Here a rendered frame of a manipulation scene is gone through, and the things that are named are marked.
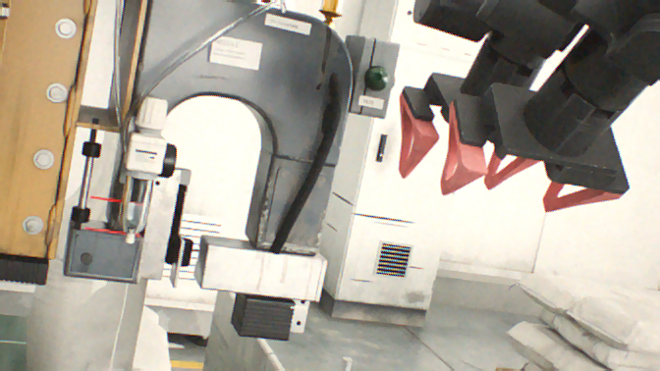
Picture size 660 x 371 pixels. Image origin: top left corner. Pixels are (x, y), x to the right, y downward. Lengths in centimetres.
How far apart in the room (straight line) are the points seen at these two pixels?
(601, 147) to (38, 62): 57
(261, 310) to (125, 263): 17
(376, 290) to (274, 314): 384
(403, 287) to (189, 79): 403
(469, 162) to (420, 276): 432
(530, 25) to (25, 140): 57
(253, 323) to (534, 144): 50
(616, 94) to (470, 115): 11
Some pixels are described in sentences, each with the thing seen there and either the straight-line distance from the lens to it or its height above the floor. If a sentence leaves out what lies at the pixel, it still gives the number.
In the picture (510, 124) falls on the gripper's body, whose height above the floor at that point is 127.
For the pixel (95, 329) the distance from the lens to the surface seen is 144.
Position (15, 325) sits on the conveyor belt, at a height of 38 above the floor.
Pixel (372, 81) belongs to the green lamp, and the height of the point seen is 128.
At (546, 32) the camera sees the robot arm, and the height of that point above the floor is 133.
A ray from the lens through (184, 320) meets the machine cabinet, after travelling 398.
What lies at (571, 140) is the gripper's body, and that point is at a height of 127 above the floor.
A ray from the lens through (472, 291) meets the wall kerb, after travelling 579.
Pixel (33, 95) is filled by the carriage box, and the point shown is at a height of 120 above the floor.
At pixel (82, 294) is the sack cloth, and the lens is 201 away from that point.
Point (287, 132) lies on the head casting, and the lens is 102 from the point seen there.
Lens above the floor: 128
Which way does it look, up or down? 7 degrees down
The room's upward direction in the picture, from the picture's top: 11 degrees clockwise
